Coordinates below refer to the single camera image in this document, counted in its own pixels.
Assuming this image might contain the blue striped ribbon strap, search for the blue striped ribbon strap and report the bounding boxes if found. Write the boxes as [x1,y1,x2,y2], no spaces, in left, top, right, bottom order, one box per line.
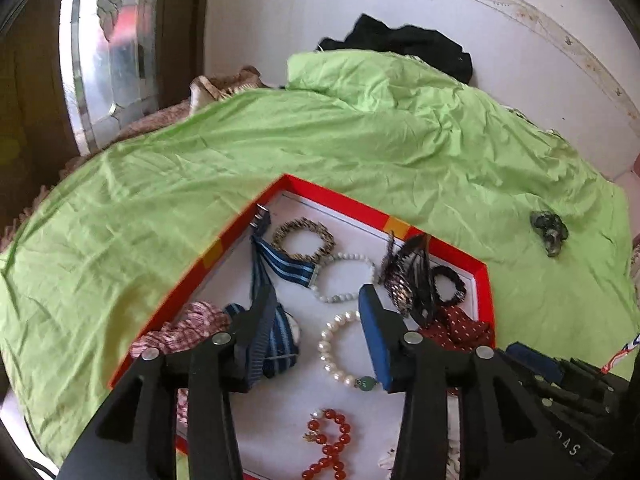
[222,204,321,380]

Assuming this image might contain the white bead bracelet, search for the white bead bracelet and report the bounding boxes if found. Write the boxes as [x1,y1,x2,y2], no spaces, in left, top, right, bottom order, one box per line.
[309,251,378,305]

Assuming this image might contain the black beaded hair clip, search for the black beaded hair clip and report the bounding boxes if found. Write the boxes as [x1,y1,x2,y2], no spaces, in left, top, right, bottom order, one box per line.
[378,232,435,328]

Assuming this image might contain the pearl bracelet green bead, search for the pearl bracelet green bead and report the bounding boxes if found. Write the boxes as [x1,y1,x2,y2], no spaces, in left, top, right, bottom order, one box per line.
[317,310,378,392]

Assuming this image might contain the pink plaid scrunchie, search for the pink plaid scrunchie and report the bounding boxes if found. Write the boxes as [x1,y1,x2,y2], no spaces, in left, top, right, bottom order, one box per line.
[129,300,234,428]

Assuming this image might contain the red white dotted scrunchie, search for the red white dotted scrunchie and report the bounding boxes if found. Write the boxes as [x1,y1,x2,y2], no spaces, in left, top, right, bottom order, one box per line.
[419,307,495,352]

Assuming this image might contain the black scrunchie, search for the black scrunchie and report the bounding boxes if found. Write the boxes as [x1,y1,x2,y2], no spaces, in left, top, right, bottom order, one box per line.
[431,264,466,308]

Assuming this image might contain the leopard print scrunchie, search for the leopard print scrunchie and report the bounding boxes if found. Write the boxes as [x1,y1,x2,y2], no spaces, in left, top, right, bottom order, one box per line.
[271,217,336,263]

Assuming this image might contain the red bead bracelet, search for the red bead bracelet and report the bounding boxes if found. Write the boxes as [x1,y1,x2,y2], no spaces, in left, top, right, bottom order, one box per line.
[299,407,353,480]

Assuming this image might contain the white patterned scrunchie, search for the white patterned scrunchie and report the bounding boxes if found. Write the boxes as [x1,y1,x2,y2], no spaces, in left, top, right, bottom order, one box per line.
[376,393,464,480]

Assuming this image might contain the red white cardboard tray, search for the red white cardboard tray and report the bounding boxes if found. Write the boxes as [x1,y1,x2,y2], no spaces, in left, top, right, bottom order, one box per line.
[108,173,497,480]

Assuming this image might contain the green bed sheet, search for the green bed sheet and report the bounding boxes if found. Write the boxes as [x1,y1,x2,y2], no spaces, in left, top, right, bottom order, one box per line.
[1,51,639,464]

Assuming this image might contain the dark grey scrunchie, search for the dark grey scrunchie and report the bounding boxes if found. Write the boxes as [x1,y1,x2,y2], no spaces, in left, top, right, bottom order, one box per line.
[529,210,570,258]

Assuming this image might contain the brown knitted blanket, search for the brown knitted blanket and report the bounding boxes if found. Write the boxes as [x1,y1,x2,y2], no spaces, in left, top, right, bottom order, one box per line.
[1,65,267,252]

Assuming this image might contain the black cloth on bed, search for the black cloth on bed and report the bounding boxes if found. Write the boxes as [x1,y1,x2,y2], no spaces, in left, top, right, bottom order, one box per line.
[317,14,473,84]

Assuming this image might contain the stained glass window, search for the stained glass window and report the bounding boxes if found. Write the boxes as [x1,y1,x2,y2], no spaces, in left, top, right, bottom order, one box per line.
[58,0,158,155]

